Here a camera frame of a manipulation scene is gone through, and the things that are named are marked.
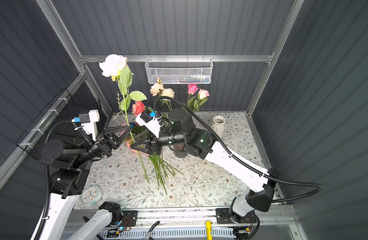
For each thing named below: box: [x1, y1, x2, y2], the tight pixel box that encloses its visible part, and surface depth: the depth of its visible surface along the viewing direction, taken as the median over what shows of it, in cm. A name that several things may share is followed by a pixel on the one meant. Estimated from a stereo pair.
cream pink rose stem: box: [99, 54, 150, 183], surface depth 45 cm
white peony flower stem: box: [150, 77, 175, 112], surface depth 77 cm
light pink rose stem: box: [193, 88, 210, 112], surface depth 76 cm
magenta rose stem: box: [186, 83, 199, 112], surface depth 76 cm
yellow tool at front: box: [205, 221, 213, 240], surface depth 71 cm
